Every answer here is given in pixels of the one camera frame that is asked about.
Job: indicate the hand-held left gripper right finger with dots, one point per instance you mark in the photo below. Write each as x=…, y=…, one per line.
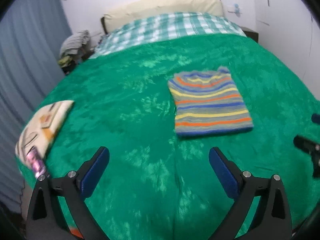
x=223, y=173

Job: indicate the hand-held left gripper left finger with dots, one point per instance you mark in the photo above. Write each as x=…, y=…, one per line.
x=96, y=173

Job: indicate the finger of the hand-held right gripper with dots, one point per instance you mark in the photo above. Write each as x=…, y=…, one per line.
x=306, y=143
x=316, y=118

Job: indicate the striped knit sweater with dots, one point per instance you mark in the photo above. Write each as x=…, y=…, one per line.
x=211, y=102

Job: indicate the pile of grey striped clothes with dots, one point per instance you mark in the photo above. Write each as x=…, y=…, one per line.
x=73, y=42

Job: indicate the green floral blanket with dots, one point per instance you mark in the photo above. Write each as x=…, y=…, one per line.
x=135, y=130

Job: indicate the pink packet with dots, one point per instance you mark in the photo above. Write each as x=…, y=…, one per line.
x=36, y=163

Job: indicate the orange knit cloth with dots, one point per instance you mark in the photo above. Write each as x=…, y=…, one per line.
x=73, y=230

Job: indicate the cream printed cushion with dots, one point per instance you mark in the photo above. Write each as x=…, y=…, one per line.
x=46, y=125

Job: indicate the white wardrobe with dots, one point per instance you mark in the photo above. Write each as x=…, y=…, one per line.
x=282, y=17

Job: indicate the grey curtain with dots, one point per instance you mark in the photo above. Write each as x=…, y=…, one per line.
x=27, y=62

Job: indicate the green checkered bed sheet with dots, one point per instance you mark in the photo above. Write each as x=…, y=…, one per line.
x=165, y=30

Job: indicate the blue wall fixture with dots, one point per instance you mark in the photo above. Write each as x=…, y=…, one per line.
x=235, y=8

